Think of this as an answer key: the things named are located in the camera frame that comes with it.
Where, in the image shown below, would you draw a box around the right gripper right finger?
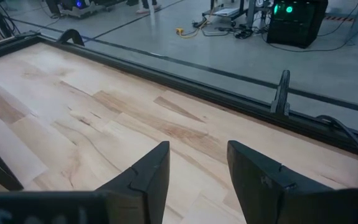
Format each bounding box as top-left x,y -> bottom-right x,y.
227,139 -> 358,224

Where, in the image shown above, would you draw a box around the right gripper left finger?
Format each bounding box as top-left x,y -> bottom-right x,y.
0,141 -> 171,224

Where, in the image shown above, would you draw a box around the black tower with green light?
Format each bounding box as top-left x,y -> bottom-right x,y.
265,0 -> 329,49

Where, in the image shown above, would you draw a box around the small metal table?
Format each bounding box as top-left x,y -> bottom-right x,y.
201,0 -> 258,28

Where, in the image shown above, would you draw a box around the person's feet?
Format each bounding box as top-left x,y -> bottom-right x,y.
135,0 -> 162,15

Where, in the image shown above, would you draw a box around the low cart with blue light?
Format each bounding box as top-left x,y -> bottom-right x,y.
45,0 -> 127,19

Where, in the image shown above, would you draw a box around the black arched frame bracket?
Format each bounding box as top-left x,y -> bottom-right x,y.
270,69 -> 291,116
56,28 -> 85,47

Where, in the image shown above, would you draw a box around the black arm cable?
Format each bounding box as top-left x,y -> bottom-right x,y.
315,114 -> 358,169

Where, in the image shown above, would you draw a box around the black table frame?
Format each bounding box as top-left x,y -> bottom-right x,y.
0,30 -> 358,187

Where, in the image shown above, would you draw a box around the wooden shelf with black frame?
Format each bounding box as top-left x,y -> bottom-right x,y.
0,99 -> 49,191

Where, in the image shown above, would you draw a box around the yellow plug with cables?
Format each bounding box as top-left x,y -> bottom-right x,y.
174,18 -> 217,40

